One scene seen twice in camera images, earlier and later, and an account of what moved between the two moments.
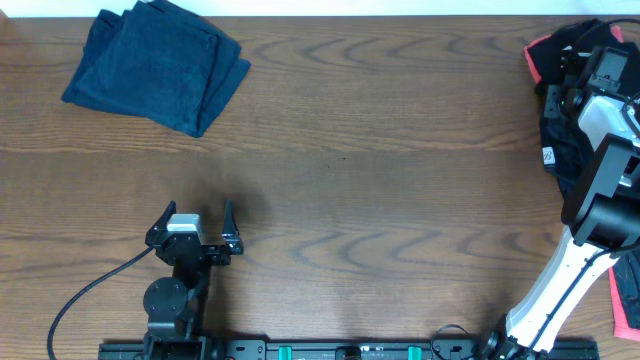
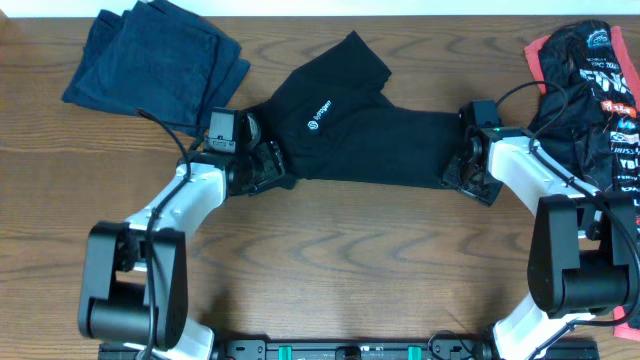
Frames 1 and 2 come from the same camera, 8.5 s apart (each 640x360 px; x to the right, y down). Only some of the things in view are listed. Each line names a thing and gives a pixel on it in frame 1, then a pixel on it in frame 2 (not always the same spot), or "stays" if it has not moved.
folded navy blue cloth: x=159 y=63 stays
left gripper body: x=220 y=259 → x=259 y=169
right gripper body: x=555 y=100 → x=471 y=181
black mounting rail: x=320 y=350 stays
